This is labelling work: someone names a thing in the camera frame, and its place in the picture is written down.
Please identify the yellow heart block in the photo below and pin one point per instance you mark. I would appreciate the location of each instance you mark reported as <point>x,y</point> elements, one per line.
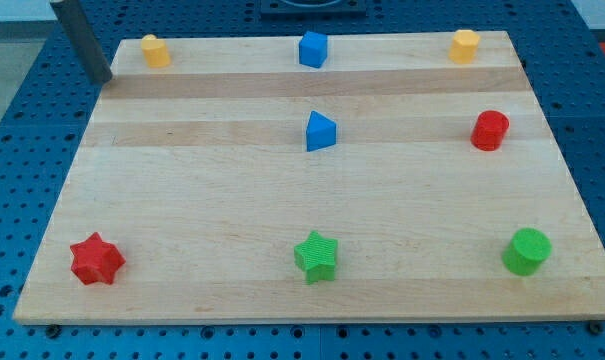
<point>155,51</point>

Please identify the blue triangle block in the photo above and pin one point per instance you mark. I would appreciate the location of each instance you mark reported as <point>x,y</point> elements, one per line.
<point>321,132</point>

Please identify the green star block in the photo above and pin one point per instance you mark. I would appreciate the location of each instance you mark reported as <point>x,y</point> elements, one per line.
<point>317,257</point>

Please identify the wooden board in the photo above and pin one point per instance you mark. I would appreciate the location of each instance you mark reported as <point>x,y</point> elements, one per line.
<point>198,173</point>

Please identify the blue cube block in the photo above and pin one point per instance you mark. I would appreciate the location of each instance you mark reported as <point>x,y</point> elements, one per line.
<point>313,49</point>

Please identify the red cylinder block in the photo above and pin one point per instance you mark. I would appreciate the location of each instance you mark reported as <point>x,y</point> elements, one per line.
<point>489,130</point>

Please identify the yellow hexagon block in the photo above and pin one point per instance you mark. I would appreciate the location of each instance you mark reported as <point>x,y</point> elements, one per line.
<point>464,46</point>

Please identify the red star block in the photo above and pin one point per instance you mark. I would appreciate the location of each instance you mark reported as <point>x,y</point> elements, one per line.
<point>96,261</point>

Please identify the green cylinder block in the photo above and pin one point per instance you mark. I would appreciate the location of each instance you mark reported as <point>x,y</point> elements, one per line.
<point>527,250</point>

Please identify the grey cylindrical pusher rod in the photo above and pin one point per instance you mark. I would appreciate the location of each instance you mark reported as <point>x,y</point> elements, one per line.
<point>73,20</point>

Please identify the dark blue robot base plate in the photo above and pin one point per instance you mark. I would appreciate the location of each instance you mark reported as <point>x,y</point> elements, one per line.
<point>278,8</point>

